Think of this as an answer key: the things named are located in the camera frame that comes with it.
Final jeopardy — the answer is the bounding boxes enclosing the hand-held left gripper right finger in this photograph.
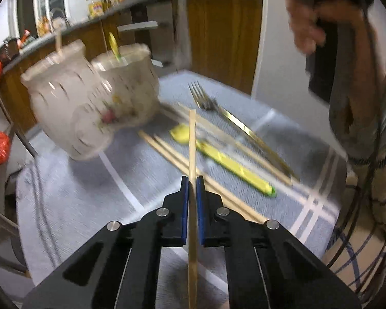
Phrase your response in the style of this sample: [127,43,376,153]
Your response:
[196,175,362,309]

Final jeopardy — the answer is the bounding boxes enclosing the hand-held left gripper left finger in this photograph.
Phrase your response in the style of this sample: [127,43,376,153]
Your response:
[22,175,190,309]

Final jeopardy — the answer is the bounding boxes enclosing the yellow plastic spoon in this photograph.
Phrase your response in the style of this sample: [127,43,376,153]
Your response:
[108,32,123,62]
[170,123,276,198]

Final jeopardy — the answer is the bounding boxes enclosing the wooden chopstick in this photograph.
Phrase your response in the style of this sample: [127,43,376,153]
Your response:
[138,130,267,225]
[152,134,245,213]
[159,105,293,186]
[188,109,198,309]
[177,102,300,181]

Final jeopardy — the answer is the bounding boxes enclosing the gold metal fork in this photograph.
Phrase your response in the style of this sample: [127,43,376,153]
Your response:
[188,81,293,177]

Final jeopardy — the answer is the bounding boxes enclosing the white floral ceramic utensil holder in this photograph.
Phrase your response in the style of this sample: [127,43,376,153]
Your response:
[21,39,161,161]

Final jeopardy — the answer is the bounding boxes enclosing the person's right forearm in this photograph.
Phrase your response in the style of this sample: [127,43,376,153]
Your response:
[318,13,386,126]

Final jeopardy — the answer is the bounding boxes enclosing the person's right hand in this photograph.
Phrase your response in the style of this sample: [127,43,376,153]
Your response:
[283,0,365,54]

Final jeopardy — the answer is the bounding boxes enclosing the grey striped tablecloth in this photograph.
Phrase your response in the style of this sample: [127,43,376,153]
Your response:
[16,69,348,309]

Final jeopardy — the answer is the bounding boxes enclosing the wooden cabinet side panel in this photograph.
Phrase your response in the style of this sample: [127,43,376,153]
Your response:
[186,0,265,96]

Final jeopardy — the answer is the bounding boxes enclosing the person's grey shirt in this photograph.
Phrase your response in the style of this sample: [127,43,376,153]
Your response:
[329,67,386,163]

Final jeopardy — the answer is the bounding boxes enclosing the person's plaid shorts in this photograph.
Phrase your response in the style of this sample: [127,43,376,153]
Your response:
[323,154,386,300]

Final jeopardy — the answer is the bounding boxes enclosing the wooden base cabinet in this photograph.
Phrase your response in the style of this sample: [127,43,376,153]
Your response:
[2,5,184,132]

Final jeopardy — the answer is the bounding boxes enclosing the metal storage rack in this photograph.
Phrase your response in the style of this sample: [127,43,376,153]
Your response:
[0,50,39,279]

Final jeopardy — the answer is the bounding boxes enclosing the grey kitchen counter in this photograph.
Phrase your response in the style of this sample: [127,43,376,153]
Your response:
[2,0,267,73]

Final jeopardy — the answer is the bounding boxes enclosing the yellow cooking oil bottle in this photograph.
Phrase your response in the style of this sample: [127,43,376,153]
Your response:
[88,1,104,19]

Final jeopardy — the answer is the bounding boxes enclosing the chrome kitchen faucet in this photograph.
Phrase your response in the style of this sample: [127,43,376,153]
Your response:
[49,8,70,28]

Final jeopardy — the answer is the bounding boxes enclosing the kitchen window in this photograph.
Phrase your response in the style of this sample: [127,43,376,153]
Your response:
[33,0,66,37]

